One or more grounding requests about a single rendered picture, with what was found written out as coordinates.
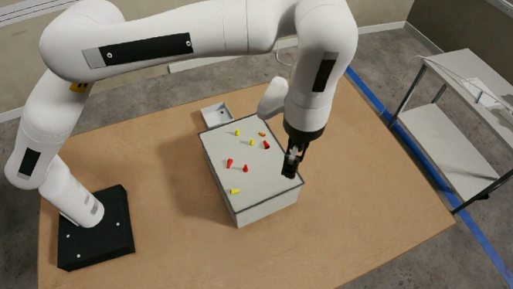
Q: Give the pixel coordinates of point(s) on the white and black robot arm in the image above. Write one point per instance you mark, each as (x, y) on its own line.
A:
(82, 46)

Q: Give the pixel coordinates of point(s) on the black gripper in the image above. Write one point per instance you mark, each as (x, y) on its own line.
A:
(296, 142)

